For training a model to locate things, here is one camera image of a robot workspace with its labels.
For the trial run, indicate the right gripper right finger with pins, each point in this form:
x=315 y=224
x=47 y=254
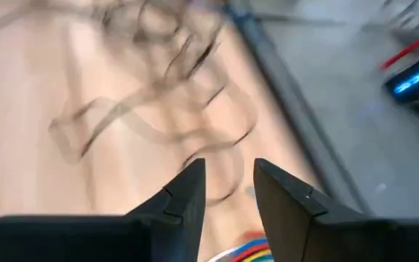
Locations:
x=289 y=218

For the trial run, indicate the black computer with blue lights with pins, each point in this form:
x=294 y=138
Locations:
x=417 y=78

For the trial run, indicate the red stand leg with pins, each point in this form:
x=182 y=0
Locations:
x=409 y=47

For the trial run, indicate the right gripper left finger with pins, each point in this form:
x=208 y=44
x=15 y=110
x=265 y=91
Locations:
x=180 y=218

